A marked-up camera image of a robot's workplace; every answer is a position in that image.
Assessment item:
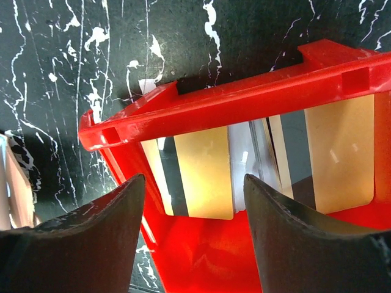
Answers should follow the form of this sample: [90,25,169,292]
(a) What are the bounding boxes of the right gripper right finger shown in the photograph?
[244,174,390,292]

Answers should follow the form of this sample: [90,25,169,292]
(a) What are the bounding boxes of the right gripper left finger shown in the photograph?
[1,174,145,292]

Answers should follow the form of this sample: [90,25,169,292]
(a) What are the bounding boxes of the pink leather card holder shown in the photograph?
[1,134,38,231]

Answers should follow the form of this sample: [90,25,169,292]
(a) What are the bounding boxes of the red plastic bin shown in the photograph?
[79,40,390,292]

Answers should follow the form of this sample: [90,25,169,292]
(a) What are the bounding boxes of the gold credit card in bin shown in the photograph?
[268,95,375,214]

